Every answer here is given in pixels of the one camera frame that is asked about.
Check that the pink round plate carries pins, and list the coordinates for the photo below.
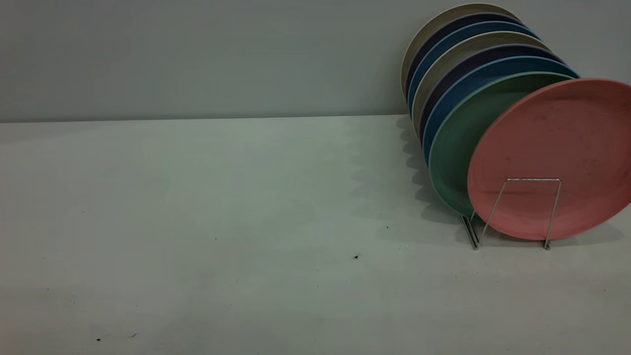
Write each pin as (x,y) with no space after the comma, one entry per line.
(552,158)

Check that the green round plate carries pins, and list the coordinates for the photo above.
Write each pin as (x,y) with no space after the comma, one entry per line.
(458,148)

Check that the blue round plate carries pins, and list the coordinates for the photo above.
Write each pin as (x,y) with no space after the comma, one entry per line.
(485,26)
(493,68)

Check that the dark purple round plate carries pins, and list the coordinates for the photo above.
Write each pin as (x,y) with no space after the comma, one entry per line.
(508,50)
(468,18)

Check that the beige round plate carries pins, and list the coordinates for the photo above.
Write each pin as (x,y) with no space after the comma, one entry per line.
(493,38)
(463,8)

